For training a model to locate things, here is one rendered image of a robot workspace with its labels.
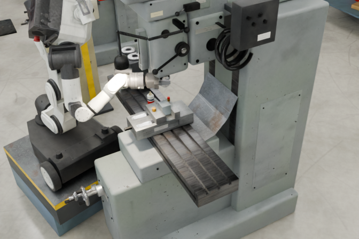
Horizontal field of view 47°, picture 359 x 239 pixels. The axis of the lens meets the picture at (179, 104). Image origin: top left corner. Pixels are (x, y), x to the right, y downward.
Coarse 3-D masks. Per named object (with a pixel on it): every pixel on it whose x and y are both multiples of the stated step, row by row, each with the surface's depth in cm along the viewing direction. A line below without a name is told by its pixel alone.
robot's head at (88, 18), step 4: (76, 4) 195; (84, 8) 196; (76, 12) 200; (80, 12) 197; (84, 12) 196; (76, 16) 202; (80, 16) 197; (84, 16) 196; (88, 16) 196; (92, 16) 198; (80, 20) 203; (84, 20) 196; (88, 20) 196; (92, 20) 197; (84, 24) 199
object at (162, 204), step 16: (224, 144) 252; (96, 160) 243; (112, 160) 243; (224, 160) 252; (112, 176) 232; (128, 176) 232; (160, 176) 232; (112, 192) 223; (128, 192) 226; (144, 192) 232; (160, 192) 239; (176, 192) 246; (112, 208) 232; (128, 208) 233; (144, 208) 239; (160, 208) 246; (176, 208) 253; (192, 208) 261; (208, 208) 270; (224, 208) 278; (112, 224) 251; (128, 224) 240; (144, 224) 247; (160, 224) 254; (176, 224) 262
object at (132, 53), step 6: (126, 48) 271; (132, 48) 271; (126, 54) 267; (132, 54) 264; (132, 60) 259; (138, 60) 260; (132, 66) 258; (138, 66) 261; (132, 72) 261; (138, 72) 263; (144, 72) 265
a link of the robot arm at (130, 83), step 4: (128, 68) 218; (116, 72) 217; (120, 72) 217; (124, 72) 217; (128, 72) 217; (128, 76) 216; (132, 76) 214; (128, 80) 215; (132, 80) 214; (124, 84) 214; (128, 84) 215; (132, 84) 214; (124, 88) 221; (132, 88) 216
